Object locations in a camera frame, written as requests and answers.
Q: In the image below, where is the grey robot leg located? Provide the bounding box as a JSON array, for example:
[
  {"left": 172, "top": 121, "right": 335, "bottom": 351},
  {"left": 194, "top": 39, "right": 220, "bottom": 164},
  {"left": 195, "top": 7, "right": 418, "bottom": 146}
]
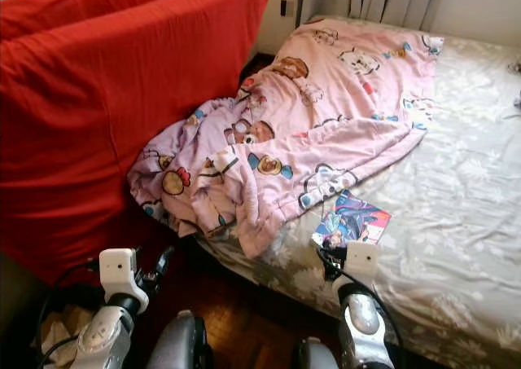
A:
[
  {"left": 293, "top": 336, "right": 341, "bottom": 369},
  {"left": 147, "top": 310, "right": 208, "bottom": 369}
]

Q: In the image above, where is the red pillow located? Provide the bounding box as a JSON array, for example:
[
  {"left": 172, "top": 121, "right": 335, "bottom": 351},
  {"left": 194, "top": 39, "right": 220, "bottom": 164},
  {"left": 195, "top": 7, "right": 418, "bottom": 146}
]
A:
[{"left": 0, "top": 0, "right": 212, "bottom": 42}]

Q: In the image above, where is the pink cartoon print blanket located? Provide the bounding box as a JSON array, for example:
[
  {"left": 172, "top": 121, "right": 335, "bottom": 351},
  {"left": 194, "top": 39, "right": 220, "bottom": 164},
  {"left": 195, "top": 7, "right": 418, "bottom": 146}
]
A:
[{"left": 128, "top": 19, "right": 444, "bottom": 260}]

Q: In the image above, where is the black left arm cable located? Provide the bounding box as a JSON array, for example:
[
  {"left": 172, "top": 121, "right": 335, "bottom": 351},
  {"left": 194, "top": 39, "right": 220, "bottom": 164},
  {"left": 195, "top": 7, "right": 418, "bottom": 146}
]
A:
[{"left": 35, "top": 257, "right": 103, "bottom": 369}]

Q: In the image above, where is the grey left robot leg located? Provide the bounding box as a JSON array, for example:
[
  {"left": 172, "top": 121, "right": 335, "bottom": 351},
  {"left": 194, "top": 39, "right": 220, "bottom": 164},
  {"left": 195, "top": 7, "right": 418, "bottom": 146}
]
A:
[{"left": 147, "top": 310, "right": 208, "bottom": 369}]

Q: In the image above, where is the black waste bin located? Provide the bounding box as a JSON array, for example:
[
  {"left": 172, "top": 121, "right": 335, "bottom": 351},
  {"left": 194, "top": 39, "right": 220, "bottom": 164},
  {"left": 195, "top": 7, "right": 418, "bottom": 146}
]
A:
[{"left": 0, "top": 283, "right": 107, "bottom": 369}]

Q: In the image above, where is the bed with grey floral sheet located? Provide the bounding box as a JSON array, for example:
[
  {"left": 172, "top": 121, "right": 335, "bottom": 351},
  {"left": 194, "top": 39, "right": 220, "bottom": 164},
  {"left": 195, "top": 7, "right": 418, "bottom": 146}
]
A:
[{"left": 195, "top": 15, "right": 521, "bottom": 369}]

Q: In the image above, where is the grey right robot leg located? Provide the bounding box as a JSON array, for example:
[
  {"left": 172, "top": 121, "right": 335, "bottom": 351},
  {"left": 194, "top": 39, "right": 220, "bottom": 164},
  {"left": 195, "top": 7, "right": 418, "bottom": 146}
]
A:
[{"left": 293, "top": 336, "right": 341, "bottom": 369}]

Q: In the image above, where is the large red mattress cushion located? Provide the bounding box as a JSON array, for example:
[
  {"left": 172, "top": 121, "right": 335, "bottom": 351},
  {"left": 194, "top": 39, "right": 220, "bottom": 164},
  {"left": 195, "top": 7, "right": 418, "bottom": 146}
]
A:
[{"left": 0, "top": 0, "right": 271, "bottom": 284}]

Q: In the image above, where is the colourful comic book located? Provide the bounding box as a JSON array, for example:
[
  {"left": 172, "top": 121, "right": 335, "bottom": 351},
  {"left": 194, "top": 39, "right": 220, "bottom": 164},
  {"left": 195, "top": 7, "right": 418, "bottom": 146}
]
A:
[{"left": 311, "top": 190, "right": 392, "bottom": 249}]

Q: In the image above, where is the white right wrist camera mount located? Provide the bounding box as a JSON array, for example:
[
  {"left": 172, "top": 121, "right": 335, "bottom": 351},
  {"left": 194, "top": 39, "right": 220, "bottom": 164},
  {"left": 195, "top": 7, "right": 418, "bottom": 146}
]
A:
[{"left": 342, "top": 241, "right": 381, "bottom": 287}]

